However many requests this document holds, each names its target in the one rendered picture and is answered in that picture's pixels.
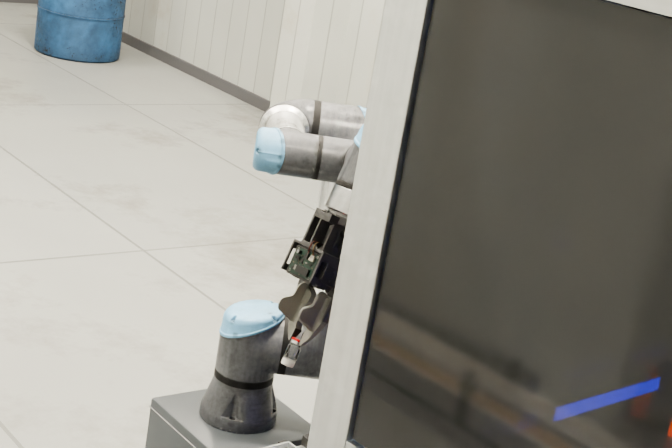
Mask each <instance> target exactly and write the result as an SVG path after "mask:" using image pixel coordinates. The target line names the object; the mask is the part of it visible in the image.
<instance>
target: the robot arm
mask: <svg viewBox="0 0 672 448"><path fill-rule="evenodd" d="M366 109H367V108H363V107H361V106H351V105H345V104H338V103H331V102H325V101H318V100H313V99H293V100H287V101H283V102H280V103H277V104H275V105H273V106H271V107H270V108H268V109H267V110H266V111H265V112H264V114H263V115H262V117H261V120H260V123H259V129H258V131H257V135H256V141H255V148H254V155H253V164H252V165H253V168H254V169H255V170H257V171H261V172H266V173H268V174H271V175H275V174H278V175H285V176H292V177H299V178H306V179H312V180H319V181H321V183H320V191H319V198H318V205H317V208H316V211H315V213H314V215H313V217H312V219H311V222H310V224H309V226H308V228H307V231H306V233H305V235H304V237H303V239H302V241H299V240H297V239H294V240H293V243H292V245H291V247H290V249H289V251H288V254H287V256H286V258H285V260H284V263H283V265H282V267H281V269H284V270H286V271H287V273H289V274H291V275H292V276H294V277H296V278H298V279H299V281H298V286H297V288H296V290H295V292H294V293H293V295H291V296H287V297H283V298H282V299H281V300H280V301H279V303H273V302H272V301H268V300H258V299H255V300H245V301H240V302H238V303H234V304H232V305H231V306H229V307H228V308H227V309H226V311H225V312H224V315H223V319H222V324H221V327H220V329H219V333H220V336H219V343H218V350H217V356H216V363H215V370H214V376H213V378H212V380H211V382H210V384H209V386H208V388H207V390H206V393H205V394H204V395H203V397H202V399H201V403H200V409H199V413H200V416H201V418H202V419H203V420H204V421H205V422H206V423H208V424H209V425H211V426H213V427H215V428H217V429H220V430H223V431H226V432H231V433H237V434H256V433H261V432H264V431H267V430H269V429H271V428H272V427H273V426H274V425H275V422H276V416H277V406H276V400H275V394H274V389H273V380H274V374H280V375H287V376H295V377H302V378H309V379H317V380H319V376H320V370H321V364H322V359H323V353H324V347H325V342H326V336H327V330H328V325H329V319H330V313H331V308H332V302H333V296H334V291H335V285H336V279H337V273H338V268H339V262H340V256H341V251H342V245H343V239H344V234H345V228H346V222H347V217H348V211H349V205H350V200H351V194H352V188H353V183H354V177H355V171H356V165H357V160H358V154H359V148H360V143H361V137H362V131H363V126H364V120H365V114H366ZM293 248H295V249H296V251H295V253H294V255H293V257H292V259H291V262H290V264H288V263H287V261H288V259H289V256H290V254H291V252H292V250H293ZM292 337H295V338H298V339H300V341H299V344H298V345H299V346H301V347H300V348H301V351H300V353H299V356H298V358H297V360H296V363H295V365H294V367H293V368H289V367H287V366H285V365H283V364H281V360H282V358H283V356H284V353H285V351H286V349H287V346H288V345H289V344H291V339H292Z"/></svg>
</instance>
